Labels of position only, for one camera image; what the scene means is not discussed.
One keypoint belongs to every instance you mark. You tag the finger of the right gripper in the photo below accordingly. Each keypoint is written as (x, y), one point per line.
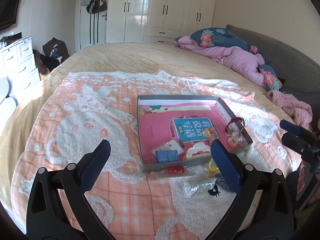
(296, 131)
(307, 145)

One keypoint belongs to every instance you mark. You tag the pink quilt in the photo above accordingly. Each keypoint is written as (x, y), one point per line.
(235, 58)

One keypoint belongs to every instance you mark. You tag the white chair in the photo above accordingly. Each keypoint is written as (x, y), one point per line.
(8, 104)

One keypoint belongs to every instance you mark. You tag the white wardrobe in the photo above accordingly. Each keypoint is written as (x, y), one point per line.
(156, 21)

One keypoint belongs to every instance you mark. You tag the pearl hair clip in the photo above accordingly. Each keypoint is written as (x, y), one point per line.
(235, 139)

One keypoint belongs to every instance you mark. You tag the dark red wrist watch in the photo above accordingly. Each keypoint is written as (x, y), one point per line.
(235, 125)

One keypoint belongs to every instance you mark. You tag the dark bead necklace bag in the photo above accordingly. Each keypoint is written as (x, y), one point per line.
(220, 181)

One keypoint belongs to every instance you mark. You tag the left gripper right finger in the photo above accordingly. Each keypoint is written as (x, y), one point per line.
(262, 207)

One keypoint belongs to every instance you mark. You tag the grey cardboard box tray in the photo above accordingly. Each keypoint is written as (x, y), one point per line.
(154, 100)

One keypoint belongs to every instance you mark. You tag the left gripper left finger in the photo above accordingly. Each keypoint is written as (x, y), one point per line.
(46, 216)

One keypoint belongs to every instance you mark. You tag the orange white plush blanket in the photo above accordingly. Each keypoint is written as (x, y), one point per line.
(89, 107)

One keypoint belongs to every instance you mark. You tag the grey headboard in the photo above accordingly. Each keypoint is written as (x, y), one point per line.
(300, 72)

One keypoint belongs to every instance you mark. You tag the floral dark blue pillow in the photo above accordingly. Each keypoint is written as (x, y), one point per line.
(219, 37)

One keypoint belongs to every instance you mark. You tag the white door with hangers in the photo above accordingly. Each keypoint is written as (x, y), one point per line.
(90, 29)

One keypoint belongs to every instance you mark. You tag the red earrings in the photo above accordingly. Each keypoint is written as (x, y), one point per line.
(175, 172)

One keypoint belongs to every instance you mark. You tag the wall mounted television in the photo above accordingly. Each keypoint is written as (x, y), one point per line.
(9, 14)

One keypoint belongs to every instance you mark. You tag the blue box of pins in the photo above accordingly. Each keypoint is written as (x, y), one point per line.
(167, 156)

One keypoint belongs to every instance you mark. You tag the white drawer chest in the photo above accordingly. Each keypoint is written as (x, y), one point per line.
(18, 65)

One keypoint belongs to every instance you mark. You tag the black bag on floor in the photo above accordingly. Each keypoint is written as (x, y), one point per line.
(55, 53)

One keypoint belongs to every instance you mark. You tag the yellow rings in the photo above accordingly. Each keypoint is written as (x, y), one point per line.
(213, 166)

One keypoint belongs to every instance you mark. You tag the beige bed cover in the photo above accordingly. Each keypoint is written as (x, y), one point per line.
(128, 58)

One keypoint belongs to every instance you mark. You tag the pink children's book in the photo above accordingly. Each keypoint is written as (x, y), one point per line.
(184, 123)

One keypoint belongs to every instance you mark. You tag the pink knitted blanket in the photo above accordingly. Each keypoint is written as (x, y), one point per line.
(299, 111)

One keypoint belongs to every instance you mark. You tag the cream hair claw clip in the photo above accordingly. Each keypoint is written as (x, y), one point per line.
(198, 150)

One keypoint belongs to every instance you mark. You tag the bags hanging on door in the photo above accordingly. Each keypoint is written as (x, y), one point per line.
(94, 6)

